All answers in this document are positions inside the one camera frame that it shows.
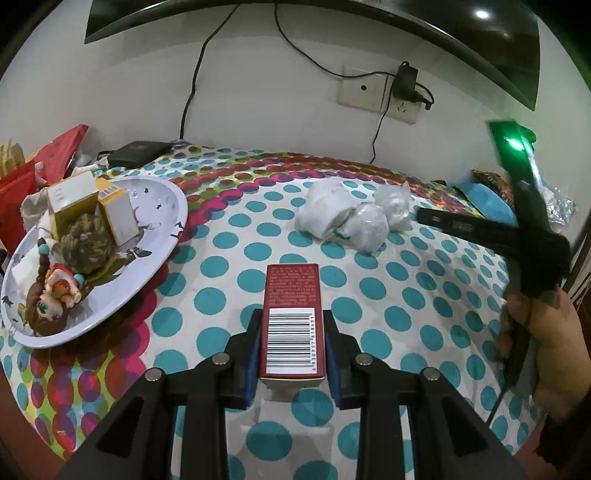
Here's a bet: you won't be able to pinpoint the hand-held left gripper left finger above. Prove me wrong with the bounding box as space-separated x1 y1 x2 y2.
60 308 264 480

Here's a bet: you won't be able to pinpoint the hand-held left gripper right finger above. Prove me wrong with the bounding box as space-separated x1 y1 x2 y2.
322 309 527 480

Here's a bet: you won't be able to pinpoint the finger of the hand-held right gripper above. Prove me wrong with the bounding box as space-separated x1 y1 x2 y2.
416 208 522 253

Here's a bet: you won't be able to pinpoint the small carton with barcode label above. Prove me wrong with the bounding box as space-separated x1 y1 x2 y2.
259 264 328 391

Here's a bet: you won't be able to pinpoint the white printed oval plate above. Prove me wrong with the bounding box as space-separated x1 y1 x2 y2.
0 175 189 348

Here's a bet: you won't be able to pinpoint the yellow printed carton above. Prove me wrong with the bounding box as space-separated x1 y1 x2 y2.
47 175 100 236
97 187 141 247

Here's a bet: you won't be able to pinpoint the brown furry ball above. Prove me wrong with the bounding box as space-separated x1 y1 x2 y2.
59 212 116 273

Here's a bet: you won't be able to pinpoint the brown-haired doll figure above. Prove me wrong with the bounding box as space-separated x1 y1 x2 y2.
23 237 88 336

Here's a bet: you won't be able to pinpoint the person's right hand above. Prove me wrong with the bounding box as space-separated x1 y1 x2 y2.
496 286 591 421

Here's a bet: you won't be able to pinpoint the blue cloth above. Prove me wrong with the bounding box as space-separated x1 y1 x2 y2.
455 182 518 224

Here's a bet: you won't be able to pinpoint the crumpled clear plastic bags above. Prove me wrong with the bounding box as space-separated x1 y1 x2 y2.
540 185 578 227

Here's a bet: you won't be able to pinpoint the dark patterned cushion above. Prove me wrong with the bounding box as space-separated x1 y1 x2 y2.
472 170 513 204

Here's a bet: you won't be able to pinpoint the white plastic bag bundle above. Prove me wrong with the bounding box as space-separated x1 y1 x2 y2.
295 180 358 238

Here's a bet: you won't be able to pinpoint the black power adapter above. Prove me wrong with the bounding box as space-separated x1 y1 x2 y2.
392 61 435 112

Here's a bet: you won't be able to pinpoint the black set-top box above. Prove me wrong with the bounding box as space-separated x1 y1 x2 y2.
107 141 174 168

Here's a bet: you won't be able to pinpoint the red gift bag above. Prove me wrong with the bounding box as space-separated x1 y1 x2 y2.
0 124 89 250

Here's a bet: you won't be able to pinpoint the yellow paper packs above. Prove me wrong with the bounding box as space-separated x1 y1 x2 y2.
0 137 26 178

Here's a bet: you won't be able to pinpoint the black adapter cable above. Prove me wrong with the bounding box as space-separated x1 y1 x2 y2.
369 108 389 164

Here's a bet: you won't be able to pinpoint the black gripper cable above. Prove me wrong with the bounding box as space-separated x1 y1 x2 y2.
485 388 509 425

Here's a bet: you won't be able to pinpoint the white wall socket plate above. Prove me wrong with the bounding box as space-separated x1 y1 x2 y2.
336 65 423 125

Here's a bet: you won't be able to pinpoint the black wall television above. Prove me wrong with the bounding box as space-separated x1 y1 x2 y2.
84 0 541 112

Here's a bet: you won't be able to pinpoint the black looping wall cable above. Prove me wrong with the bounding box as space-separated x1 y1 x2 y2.
274 2 398 79

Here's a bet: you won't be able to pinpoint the black television power cable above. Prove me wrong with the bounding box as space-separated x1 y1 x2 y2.
178 2 241 141

